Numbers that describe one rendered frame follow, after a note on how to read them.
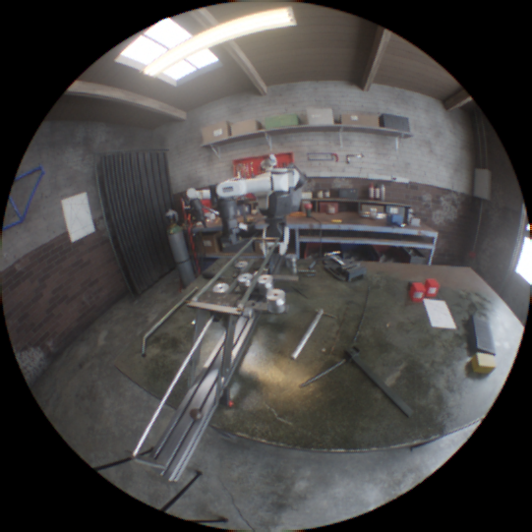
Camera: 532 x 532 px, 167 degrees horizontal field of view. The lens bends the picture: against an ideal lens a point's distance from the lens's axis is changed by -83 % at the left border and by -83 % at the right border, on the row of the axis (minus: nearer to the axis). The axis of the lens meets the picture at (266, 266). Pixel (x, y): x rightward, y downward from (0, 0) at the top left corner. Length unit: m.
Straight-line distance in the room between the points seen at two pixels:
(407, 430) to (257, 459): 0.97
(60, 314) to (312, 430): 2.93
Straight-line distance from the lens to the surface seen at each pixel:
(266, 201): 1.21
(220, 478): 1.32
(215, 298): 0.39
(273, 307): 0.49
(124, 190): 2.89
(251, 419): 0.40
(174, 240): 2.34
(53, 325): 3.01
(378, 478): 1.37
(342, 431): 0.40
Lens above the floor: 1.26
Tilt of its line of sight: 26 degrees down
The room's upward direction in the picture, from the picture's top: 6 degrees counter-clockwise
